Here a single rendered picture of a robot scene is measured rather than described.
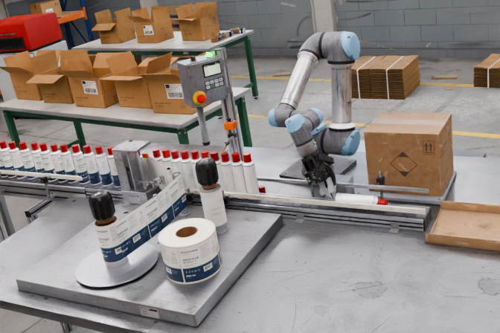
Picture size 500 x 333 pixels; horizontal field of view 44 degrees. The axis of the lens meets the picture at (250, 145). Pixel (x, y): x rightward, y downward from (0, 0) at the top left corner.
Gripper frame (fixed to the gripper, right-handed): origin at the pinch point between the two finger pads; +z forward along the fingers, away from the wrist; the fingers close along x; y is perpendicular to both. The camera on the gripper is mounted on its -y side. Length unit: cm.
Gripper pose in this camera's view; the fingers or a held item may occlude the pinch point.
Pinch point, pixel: (332, 194)
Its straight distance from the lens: 250.1
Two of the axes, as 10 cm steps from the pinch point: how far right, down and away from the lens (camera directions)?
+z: 4.4, 8.8, 1.7
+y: -4.5, 3.8, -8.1
